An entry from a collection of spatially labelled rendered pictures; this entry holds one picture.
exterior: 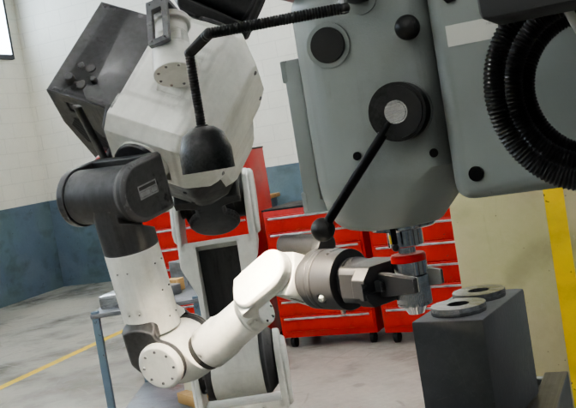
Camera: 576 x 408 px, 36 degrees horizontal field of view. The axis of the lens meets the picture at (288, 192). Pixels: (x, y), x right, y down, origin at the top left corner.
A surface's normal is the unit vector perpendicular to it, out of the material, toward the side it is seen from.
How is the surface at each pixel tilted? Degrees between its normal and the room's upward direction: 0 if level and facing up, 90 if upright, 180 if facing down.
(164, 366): 101
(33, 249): 90
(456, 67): 90
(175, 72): 149
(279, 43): 90
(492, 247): 90
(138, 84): 58
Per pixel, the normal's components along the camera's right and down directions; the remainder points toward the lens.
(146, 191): 0.84, -0.07
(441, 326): -0.51, 0.13
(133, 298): -0.34, 0.29
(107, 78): -0.09, -0.47
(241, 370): 0.00, 0.13
